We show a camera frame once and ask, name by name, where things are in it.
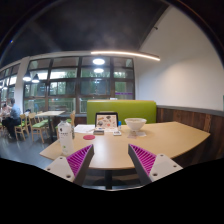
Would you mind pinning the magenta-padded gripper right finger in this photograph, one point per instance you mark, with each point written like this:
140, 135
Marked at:
163, 166

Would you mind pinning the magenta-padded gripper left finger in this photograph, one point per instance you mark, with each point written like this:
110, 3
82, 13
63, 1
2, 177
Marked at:
59, 166

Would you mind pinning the clear black-capped drink bottle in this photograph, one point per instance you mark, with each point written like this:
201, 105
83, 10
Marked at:
65, 140

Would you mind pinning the white paper napkin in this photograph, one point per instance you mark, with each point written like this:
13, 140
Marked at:
140, 134

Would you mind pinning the flat round red coaster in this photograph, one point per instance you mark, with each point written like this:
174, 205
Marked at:
89, 137

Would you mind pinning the open white paper book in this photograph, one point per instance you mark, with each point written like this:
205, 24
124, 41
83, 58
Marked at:
84, 128

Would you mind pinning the group of green-seated wooden chairs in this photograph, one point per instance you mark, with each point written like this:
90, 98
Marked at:
39, 124

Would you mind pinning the white ceramic bowl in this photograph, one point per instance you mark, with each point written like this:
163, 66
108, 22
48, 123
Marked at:
135, 123

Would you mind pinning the small dark box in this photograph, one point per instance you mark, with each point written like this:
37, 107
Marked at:
98, 132

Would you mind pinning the wooden dining table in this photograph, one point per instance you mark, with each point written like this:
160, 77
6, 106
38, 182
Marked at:
50, 113

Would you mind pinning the small white handheld device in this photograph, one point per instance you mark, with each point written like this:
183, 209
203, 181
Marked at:
117, 133

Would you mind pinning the small blue-capped tube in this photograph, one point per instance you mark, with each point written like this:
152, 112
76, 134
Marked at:
119, 126

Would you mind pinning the green upholstered bench back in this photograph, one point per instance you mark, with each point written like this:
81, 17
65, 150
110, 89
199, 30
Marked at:
133, 109

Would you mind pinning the person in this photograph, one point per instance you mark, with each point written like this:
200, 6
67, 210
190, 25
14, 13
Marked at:
14, 116
4, 111

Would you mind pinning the long linear ceiling light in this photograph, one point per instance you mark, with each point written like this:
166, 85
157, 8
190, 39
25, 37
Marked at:
126, 53

